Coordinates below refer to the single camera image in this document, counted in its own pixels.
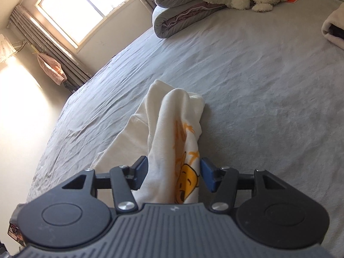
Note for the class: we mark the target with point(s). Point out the window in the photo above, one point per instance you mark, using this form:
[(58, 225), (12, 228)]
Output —
[(75, 20)]

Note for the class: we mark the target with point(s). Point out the grey bed sheet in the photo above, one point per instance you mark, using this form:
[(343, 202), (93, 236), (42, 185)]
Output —
[(273, 88)]

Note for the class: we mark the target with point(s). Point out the wall hanging cloth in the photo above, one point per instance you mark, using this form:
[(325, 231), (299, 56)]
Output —
[(6, 49)]

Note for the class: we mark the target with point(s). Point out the white Winnie the Pooh sweatshirt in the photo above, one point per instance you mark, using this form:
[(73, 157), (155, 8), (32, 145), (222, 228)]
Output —
[(165, 128)]

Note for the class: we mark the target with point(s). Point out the grey curtain left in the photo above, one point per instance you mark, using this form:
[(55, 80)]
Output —
[(76, 73)]

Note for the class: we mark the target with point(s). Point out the cream folded garment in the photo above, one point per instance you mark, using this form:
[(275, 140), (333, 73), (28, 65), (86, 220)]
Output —
[(332, 28)]

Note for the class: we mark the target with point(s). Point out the folded grey quilt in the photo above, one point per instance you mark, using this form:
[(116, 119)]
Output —
[(171, 16)]

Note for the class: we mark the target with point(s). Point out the pink hanging towel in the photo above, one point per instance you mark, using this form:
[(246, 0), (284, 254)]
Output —
[(52, 68)]

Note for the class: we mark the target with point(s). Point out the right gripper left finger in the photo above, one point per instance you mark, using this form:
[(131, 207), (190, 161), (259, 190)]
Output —
[(81, 209)]

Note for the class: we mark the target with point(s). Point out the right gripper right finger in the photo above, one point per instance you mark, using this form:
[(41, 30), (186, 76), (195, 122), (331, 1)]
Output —
[(265, 208)]

